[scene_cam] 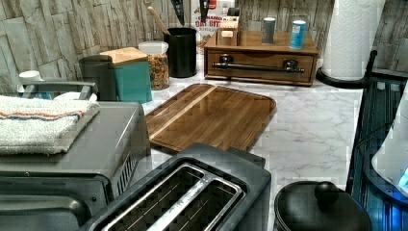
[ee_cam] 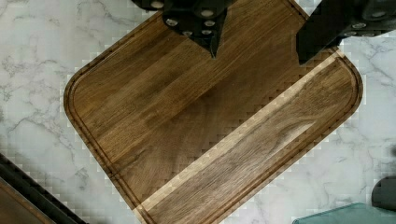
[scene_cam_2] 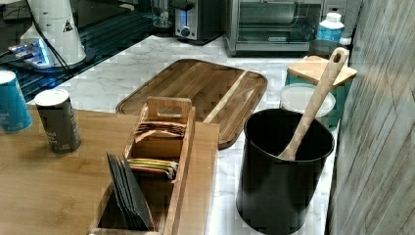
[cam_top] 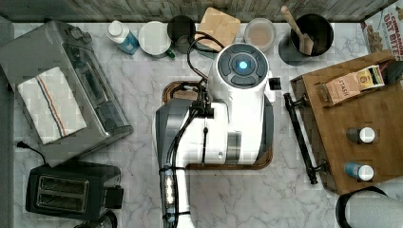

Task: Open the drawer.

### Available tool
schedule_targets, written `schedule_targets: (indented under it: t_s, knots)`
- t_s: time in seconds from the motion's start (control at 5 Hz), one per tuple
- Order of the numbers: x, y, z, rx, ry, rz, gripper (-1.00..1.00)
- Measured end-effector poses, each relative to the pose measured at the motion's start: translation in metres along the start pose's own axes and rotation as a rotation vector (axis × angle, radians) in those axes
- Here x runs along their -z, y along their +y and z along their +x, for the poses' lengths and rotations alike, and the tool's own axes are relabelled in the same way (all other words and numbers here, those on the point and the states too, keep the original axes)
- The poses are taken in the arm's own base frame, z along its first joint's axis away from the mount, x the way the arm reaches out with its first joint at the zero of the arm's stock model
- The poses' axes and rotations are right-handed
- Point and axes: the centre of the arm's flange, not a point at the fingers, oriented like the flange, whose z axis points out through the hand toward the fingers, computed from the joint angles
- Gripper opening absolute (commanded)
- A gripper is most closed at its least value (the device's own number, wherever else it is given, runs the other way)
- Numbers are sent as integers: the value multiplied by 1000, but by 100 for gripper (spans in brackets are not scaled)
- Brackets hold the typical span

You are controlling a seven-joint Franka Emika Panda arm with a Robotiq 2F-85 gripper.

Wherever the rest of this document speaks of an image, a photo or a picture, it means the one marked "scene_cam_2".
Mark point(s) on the wooden spoon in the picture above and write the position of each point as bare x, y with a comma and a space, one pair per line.
327, 79

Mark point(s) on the brown tea packets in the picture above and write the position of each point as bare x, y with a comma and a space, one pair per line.
161, 129

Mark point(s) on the black tea packets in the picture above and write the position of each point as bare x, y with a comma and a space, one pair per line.
129, 196

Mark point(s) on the black utensil holder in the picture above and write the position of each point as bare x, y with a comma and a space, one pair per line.
274, 194

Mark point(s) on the wooden tea bag caddy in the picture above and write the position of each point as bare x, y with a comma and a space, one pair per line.
145, 194

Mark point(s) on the wooden cutting board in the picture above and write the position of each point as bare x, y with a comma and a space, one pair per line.
221, 94

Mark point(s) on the blue white plastic bottle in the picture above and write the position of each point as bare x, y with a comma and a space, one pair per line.
331, 28

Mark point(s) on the clear glass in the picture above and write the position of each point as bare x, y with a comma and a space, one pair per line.
161, 13

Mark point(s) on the blue cylindrical canister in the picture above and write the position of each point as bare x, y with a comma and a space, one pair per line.
14, 113

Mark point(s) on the colourful tea packets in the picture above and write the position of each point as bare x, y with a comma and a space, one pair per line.
168, 168

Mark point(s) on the teal canister with wooden lid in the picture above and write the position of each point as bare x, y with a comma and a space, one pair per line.
310, 70

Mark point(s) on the silver toaster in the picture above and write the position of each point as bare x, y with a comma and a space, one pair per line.
197, 21

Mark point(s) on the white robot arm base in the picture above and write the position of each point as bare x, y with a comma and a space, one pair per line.
52, 41

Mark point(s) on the stainless toaster oven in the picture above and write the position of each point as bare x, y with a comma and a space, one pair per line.
271, 28

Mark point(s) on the dark grey cylindrical canister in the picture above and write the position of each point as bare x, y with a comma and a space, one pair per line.
58, 120

